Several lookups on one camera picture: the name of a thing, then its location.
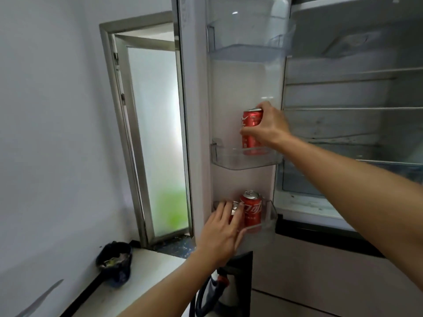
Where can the clear crisper drawer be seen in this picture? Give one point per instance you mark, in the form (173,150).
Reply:
(297,181)

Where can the person's left forearm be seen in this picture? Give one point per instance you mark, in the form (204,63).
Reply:
(172,290)

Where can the metal door frame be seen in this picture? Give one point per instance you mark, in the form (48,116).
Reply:
(138,23)

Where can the white thermostat housing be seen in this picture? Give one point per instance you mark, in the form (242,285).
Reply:
(353,42)

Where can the person's right hand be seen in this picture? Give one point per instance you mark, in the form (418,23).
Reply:
(272,128)

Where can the blue bin with black liner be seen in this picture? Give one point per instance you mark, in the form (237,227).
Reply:
(115,270)

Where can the frosted glass door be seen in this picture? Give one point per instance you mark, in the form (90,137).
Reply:
(155,128)

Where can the person's left hand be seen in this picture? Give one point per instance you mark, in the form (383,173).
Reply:
(221,237)

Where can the pink refrigerator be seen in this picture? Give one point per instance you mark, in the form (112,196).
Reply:
(330,277)

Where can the clear plastic door bin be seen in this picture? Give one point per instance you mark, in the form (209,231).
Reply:
(248,51)
(264,237)
(238,160)

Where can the person's right forearm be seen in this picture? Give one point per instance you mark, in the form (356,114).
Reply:
(357,188)

